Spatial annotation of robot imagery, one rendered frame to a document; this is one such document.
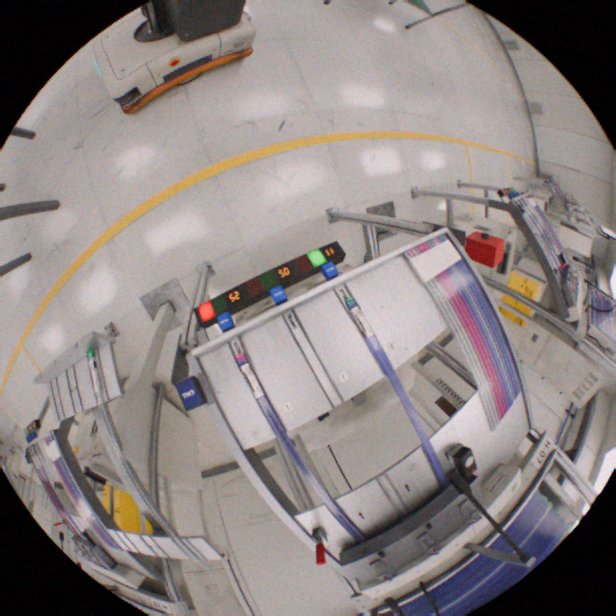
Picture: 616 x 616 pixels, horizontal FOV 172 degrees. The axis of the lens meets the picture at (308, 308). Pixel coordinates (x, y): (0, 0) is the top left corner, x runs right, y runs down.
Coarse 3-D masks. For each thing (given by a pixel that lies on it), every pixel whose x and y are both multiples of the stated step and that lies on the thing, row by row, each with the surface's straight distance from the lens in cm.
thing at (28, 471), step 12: (12, 432) 529; (24, 444) 493; (0, 456) 482; (24, 456) 456; (24, 468) 455; (12, 480) 450; (24, 480) 524; (36, 480) 458; (36, 492) 458; (36, 504) 457; (36, 516) 457; (48, 516) 462; (48, 528) 462
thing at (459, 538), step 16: (496, 480) 70; (512, 480) 69; (496, 496) 67; (480, 512) 65; (496, 512) 72; (464, 528) 64; (480, 528) 70; (448, 544) 63; (464, 544) 70; (416, 560) 63; (432, 560) 65; (400, 576) 64; (416, 576) 69; (368, 592) 66; (384, 592) 70
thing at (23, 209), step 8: (16, 128) 176; (16, 136) 178; (24, 136) 182; (32, 136) 185; (0, 184) 204; (56, 200) 144; (0, 208) 118; (8, 208) 120; (16, 208) 122; (24, 208) 125; (32, 208) 128; (40, 208) 133; (48, 208) 138; (56, 208) 144; (0, 216) 117; (8, 216) 120; (16, 216) 124; (24, 256) 165; (8, 264) 157; (16, 264) 159; (0, 272) 152; (8, 272) 158
